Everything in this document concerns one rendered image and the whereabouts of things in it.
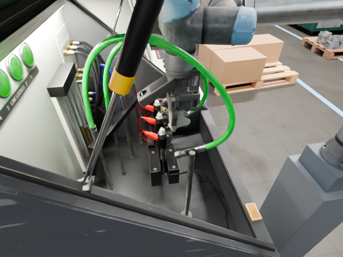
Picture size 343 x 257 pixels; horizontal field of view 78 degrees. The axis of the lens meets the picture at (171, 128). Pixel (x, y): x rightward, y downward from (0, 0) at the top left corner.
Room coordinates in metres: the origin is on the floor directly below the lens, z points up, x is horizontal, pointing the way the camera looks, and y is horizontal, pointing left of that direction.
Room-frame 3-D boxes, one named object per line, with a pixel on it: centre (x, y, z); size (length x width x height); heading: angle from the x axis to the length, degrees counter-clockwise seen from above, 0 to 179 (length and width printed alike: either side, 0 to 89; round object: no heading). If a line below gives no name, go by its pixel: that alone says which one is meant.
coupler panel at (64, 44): (0.69, 0.33, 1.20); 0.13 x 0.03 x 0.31; 9
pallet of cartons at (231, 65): (3.07, -1.12, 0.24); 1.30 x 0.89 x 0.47; 104
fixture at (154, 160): (0.61, 0.05, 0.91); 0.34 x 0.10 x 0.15; 9
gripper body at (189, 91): (0.50, -0.03, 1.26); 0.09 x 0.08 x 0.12; 99
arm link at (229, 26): (0.51, -0.12, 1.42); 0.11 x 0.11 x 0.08; 85
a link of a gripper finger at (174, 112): (0.48, -0.01, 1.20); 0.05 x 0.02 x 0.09; 9
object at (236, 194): (0.53, -0.21, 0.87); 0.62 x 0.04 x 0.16; 9
